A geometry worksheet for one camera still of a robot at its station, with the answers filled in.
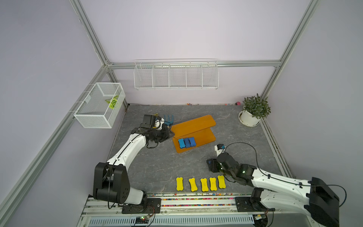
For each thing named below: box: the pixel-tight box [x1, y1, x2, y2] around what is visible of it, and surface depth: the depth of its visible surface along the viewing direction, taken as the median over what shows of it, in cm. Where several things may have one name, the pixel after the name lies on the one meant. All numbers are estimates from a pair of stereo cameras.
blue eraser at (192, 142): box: [188, 137, 197, 148], surface depth 97 cm
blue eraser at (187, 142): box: [183, 137, 191, 149], surface depth 96 cm
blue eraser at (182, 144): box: [178, 138, 186, 149], surface depth 96 cm
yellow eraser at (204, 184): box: [200, 177, 209, 192], surface depth 80 cm
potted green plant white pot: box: [238, 93, 271, 128], surface depth 96 cm
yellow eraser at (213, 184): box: [209, 177, 218, 191], surface depth 80 cm
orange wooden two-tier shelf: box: [170, 114, 217, 154], surface depth 95 cm
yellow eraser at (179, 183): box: [176, 176, 184, 191], surface depth 81 cm
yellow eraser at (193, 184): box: [188, 177, 199, 192], surface depth 80 cm
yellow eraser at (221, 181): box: [217, 174, 227, 189], surface depth 80 cm
